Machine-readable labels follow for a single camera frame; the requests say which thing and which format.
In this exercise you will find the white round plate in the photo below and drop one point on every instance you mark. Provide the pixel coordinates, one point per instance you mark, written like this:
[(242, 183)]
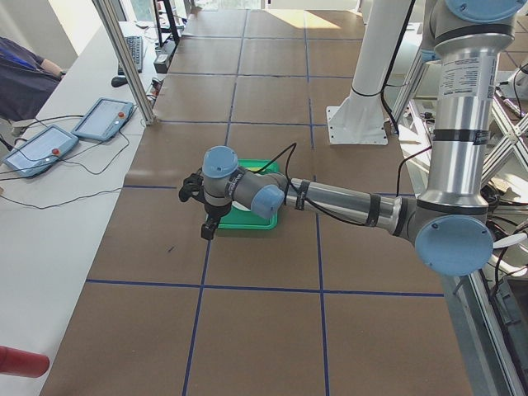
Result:
[(240, 207)]

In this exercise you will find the far blue teach pendant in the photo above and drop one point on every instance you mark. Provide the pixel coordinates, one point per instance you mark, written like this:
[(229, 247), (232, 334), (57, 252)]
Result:
[(104, 119)]

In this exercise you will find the black keyboard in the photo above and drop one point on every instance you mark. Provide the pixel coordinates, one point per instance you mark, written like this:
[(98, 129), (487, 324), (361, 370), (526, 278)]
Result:
[(135, 45)]

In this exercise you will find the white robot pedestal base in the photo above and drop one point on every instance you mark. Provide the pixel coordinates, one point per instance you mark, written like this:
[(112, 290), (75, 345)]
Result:
[(360, 119)]

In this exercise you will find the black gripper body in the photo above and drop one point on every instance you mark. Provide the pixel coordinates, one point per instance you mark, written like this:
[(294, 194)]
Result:
[(214, 213)]

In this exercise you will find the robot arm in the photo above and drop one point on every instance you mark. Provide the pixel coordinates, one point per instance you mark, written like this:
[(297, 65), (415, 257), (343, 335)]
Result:
[(446, 223)]

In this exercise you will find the blue teach pendant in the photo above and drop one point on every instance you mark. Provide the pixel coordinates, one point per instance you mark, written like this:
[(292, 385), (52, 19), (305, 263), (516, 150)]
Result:
[(104, 119), (41, 151)]

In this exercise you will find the seated person in blue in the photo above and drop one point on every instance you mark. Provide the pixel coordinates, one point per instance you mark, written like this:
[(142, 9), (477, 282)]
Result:
[(27, 81)]

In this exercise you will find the near blue teach pendant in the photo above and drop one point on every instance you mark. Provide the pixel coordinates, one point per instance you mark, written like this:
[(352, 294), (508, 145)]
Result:
[(41, 151)]

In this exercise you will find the aluminium frame post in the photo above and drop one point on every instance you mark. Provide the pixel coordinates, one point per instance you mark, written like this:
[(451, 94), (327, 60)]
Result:
[(109, 20)]

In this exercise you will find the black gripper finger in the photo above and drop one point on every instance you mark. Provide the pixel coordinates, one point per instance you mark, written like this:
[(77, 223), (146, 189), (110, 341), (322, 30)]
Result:
[(208, 230)]

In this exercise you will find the red cylinder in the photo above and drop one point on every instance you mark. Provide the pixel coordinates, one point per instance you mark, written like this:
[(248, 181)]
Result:
[(23, 363)]

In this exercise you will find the green plastic tray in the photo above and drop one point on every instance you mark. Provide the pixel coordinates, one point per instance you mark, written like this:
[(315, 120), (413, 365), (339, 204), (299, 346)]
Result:
[(247, 220)]

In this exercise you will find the white curved plastic sheet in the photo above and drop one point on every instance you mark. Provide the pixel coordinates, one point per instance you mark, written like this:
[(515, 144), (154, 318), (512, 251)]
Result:
[(510, 240)]

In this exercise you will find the black computer mouse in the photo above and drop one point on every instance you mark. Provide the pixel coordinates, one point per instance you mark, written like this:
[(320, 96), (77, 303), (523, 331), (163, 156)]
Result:
[(118, 81)]

